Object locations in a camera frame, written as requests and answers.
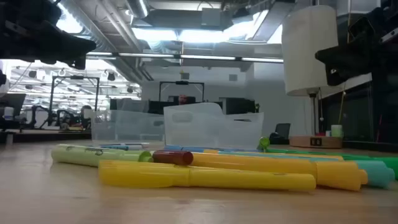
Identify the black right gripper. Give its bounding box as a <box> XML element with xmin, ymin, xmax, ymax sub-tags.
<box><xmin>315</xmin><ymin>0</ymin><xmax>398</xmax><ymax>87</ymax></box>

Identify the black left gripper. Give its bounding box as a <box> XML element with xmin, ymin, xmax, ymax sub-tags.
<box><xmin>0</xmin><ymin>0</ymin><xmax>96</xmax><ymax>70</ymax></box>

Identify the light green Sharpie highlighter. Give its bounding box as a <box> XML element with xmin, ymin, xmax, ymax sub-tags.
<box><xmin>50</xmin><ymin>143</ymin><xmax>154</xmax><ymax>168</ymax></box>

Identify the dark green highlighter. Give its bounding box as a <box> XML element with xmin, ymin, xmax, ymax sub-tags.
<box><xmin>266</xmin><ymin>147</ymin><xmax>398</xmax><ymax>180</ymax></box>

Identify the orange highlighter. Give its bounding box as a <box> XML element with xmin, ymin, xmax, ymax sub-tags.
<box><xmin>203</xmin><ymin>148</ymin><xmax>345</xmax><ymax>162</ymax></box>

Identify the blue Expo whiteboard marker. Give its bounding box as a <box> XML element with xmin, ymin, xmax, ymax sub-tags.
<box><xmin>98</xmin><ymin>144</ymin><xmax>144</xmax><ymax>152</ymax></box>

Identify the teal highlighter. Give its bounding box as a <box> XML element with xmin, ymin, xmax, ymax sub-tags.
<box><xmin>217</xmin><ymin>151</ymin><xmax>396</xmax><ymax>190</ymax></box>

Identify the white shade wooden base lamp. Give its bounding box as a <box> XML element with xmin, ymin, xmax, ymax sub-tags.
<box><xmin>281</xmin><ymin>4</ymin><xmax>343</xmax><ymax>149</ymax></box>

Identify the small green cup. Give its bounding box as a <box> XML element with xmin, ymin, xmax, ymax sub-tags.
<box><xmin>330</xmin><ymin>124</ymin><xmax>344</xmax><ymax>139</ymax></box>

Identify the black monitor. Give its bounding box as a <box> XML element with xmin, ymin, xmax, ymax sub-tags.
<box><xmin>0</xmin><ymin>93</ymin><xmax>27</xmax><ymax>118</ymax></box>
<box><xmin>221</xmin><ymin>96</ymin><xmax>258</xmax><ymax>116</ymax></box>
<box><xmin>147</xmin><ymin>100</ymin><xmax>171</xmax><ymax>114</ymax></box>

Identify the black office chair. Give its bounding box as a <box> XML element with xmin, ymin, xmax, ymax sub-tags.
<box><xmin>269</xmin><ymin>122</ymin><xmax>292</xmax><ymax>146</ymax></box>

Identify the dark wooden table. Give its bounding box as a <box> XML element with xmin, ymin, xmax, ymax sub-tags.
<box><xmin>0</xmin><ymin>128</ymin><xmax>92</xmax><ymax>144</ymax></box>

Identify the clear plastic container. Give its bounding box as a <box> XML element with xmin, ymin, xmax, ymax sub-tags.
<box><xmin>163</xmin><ymin>102</ymin><xmax>265</xmax><ymax>151</ymax></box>
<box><xmin>91</xmin><ymin>108</ymin><xmax>165</xmax><ymax>146</ymax></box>

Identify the yellow highlighter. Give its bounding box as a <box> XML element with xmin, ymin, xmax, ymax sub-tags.
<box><xmin>98</xmin><ymin>161</ymin><xmax>317</xmax><ymax>192</ymax></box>
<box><xmin>98</xmin><ymin>159</ymin><xmax>191</xmax><ymax>171</ymax></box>

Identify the linear ceiling light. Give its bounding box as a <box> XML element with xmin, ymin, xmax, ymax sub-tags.
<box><xmin>86</xmin><ymin>52</ymin><xmax>284</xmax><ymax>64</ymax></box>

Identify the black gantry frame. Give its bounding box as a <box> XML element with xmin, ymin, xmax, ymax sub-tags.
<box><xmin>48</xmin><ymin>75</ymin><xmax>101</xmax><ymax>129</ymax></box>
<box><xmin>159</xmin><ymin>80</ymin><xmax>206</xmax><ymax>103</ymax></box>

